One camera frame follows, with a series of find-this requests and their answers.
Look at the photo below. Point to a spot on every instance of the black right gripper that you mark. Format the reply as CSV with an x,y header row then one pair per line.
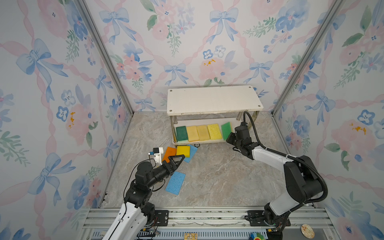
x,y
231,136

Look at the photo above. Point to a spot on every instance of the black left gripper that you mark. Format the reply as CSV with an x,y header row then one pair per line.
x,y
170,171

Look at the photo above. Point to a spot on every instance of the light green sponge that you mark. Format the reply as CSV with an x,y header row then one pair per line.
x,y
226,130

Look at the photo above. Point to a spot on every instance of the bright yellow porous sponge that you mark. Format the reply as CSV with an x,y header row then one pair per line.
x,y
214,132

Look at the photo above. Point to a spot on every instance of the small yellow sponge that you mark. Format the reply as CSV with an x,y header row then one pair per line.
x,y
184,150

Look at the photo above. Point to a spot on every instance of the blue sponge back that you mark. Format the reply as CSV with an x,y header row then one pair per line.
x,y
193,151

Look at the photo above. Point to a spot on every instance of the blue sponge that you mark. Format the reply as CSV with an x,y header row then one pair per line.
x,y
193,151
175,183

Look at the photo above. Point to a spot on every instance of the dark green scouring sponge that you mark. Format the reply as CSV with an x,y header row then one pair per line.
x,y
182,133

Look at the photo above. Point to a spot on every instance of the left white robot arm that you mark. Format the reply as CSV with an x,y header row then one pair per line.
x,y
136,211

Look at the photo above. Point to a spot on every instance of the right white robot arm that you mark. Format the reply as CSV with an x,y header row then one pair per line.
x,y
304,184

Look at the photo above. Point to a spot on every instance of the white two-tier metal shelf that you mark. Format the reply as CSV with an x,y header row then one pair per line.
x,y
209,106

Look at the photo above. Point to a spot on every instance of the orange sponge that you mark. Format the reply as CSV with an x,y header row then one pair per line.
x,y
169,152

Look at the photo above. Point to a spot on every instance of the blue sponge front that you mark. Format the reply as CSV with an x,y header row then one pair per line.
x,y
175,183

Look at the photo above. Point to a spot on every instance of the round wooden disc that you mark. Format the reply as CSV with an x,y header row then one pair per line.
x,y
307,231

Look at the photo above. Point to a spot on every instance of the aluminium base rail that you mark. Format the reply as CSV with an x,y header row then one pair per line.
x,y
229,223

